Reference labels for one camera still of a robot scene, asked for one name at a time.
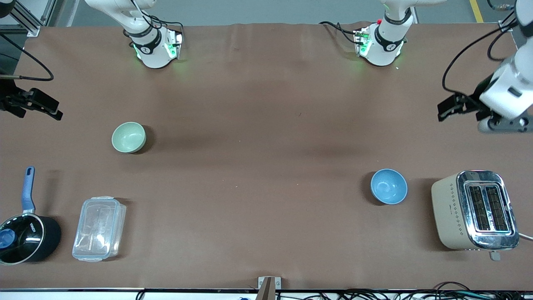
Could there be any aluminium frame profile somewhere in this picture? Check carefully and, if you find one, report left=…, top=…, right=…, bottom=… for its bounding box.
left=498, top=10, right=519, bottom=33
left=4, top=0, right=57, bottom=37

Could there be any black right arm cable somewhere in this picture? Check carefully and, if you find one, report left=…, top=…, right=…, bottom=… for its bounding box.
left=0, top=32, right=55, bottom=82

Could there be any clear plastic lidded container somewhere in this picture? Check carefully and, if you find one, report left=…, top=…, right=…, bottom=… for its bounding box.
left=72, top=196, right=127, bottom=263

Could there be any right arm base connector plate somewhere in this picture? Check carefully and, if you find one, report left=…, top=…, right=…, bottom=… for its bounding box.
left=165, top=30, right=184, bottom=60

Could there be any green ceramic bowl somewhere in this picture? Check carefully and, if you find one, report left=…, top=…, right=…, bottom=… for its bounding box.
left=111, top=122, right=147, bottom=154

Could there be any blue ceramic bowl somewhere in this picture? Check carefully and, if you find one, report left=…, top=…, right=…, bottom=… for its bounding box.
left=370, top=168, right=408, bottom=205

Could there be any black saucepan with blue handle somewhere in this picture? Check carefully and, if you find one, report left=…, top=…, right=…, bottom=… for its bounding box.
left=0, top=166, right=62, bottom=266

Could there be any black floor cable bundle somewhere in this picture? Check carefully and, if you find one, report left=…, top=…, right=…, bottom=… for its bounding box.
left=135, top=282, right=533, bottom=300

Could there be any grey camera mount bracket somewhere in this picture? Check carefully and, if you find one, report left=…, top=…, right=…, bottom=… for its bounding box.
left=255, top=276, right=282, bottom=300

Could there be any black left base cable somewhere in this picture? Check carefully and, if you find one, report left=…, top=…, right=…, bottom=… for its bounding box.
left=319, top=20, right=359, bottom=45

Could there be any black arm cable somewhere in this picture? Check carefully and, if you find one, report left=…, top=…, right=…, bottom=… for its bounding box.
left=0, top=32, right=55, bottom=82
left=442, top=19, right=519, bottom=97

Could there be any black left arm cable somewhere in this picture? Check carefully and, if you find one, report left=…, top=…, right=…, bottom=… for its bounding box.
left=442, top=19, right=519, bottom=97

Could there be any beige chrome two-slot toaster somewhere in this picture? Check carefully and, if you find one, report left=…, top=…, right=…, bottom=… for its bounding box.
left=431, top=170, right=520, bottom=262

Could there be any brown table mat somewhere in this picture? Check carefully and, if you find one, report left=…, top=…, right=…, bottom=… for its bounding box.
left=0, top=22, right=533, bottom=291

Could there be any left arm base connector plate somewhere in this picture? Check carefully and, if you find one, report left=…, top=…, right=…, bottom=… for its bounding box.
left=353, top=27, right=372, bottom=58

